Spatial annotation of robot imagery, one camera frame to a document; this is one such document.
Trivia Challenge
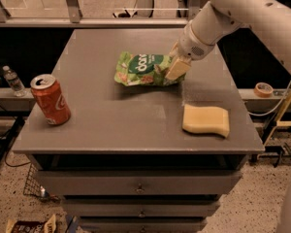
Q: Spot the brown snack bag on floor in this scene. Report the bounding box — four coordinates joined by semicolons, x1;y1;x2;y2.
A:
6;215;56;233

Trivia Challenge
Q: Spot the grey drawer cabinet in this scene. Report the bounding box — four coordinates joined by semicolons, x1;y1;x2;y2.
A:
14;29;263;233

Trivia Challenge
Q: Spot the metal railing frame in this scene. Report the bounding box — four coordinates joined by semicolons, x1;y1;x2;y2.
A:
0;0;291;29

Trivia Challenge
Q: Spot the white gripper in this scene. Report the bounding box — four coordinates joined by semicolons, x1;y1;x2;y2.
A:
165;22;214;81

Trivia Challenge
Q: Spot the green rice chip bag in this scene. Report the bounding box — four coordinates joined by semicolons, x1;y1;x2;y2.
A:
114;51;185;86

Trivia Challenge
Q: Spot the roll of tape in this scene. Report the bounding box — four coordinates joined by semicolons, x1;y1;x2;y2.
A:
254;83;274;98

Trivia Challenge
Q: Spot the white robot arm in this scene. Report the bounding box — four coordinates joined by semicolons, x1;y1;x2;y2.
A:
171;0;291;233

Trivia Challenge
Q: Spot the orange soda can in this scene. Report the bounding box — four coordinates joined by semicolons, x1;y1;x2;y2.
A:
30;74;71;125

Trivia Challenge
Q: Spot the wire mesh basket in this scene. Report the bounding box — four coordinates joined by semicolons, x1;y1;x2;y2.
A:
23;165;49;200

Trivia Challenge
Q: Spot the yellow sponge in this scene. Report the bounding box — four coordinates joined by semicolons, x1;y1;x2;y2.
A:
182;104;230;138

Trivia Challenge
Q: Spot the clear plastic water bottle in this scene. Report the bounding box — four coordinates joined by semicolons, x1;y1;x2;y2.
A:
3;66;26;97

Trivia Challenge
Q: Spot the black cable on floor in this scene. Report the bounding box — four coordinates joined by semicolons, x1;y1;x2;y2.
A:
0;92;32;168

